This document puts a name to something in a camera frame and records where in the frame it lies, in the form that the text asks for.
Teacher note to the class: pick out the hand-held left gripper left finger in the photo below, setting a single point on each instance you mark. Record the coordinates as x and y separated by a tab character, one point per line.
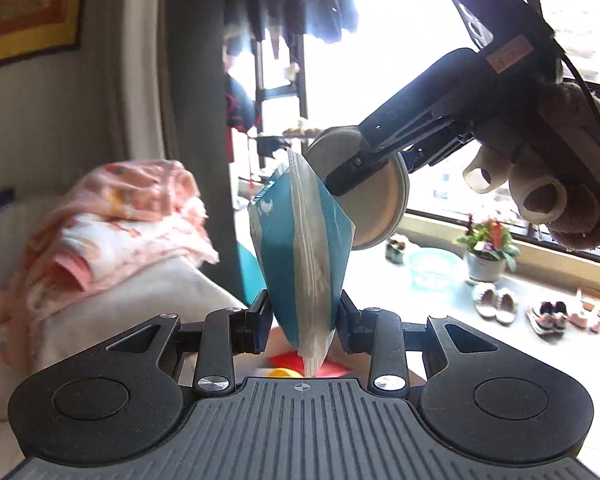
262	322

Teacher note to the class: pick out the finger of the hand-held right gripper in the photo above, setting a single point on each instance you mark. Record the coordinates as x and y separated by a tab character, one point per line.
375	165
430	95

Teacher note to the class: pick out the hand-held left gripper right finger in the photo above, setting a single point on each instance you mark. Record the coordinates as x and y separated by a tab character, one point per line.
349	322

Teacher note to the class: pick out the blue white plastic pouch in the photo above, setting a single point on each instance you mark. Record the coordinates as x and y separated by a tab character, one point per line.
290	240

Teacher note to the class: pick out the red cloth item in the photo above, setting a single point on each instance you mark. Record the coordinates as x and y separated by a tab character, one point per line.
287	360

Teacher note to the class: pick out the teal dustpan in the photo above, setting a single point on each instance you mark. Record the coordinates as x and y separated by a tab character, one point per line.
250	270

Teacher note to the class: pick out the yellow bowl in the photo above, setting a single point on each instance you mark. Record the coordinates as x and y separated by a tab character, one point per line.
282	373

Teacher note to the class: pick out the small plant pot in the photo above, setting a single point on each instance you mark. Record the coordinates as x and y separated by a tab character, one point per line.
396	250

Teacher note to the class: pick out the metal shoe rack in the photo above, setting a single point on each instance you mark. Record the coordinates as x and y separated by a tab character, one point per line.
290	140

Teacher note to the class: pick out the light blue basin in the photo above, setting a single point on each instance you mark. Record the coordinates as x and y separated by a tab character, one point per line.
432	267

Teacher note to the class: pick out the white slipper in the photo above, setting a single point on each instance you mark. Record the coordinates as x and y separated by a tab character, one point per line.
506	307
485	300

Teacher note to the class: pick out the potted flowering plant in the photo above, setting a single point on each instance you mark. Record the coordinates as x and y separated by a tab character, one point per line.
487	250

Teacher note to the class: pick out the black red hanging garment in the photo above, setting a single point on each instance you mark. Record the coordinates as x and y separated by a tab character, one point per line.
240	110

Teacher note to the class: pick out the brown plush toy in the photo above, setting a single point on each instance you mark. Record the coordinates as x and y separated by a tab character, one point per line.
540	200

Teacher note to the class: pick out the white pink floral blanket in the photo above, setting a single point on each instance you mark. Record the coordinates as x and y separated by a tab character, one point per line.
95	250

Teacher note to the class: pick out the pink printed garment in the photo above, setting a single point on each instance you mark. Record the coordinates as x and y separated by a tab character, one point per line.
140	185

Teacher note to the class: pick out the dark sneaker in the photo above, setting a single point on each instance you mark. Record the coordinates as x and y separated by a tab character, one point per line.
557	312
537	319

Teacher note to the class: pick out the pink shoes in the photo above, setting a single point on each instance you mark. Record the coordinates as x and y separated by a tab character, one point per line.
585	319

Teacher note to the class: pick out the cardboard box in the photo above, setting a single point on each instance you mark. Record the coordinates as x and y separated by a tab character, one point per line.
597	300

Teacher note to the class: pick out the beige brown curtain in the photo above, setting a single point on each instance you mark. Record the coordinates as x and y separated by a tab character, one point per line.
145	60

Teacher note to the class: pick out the large red gold framed picture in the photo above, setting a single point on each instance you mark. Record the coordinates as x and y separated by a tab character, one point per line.
25	0

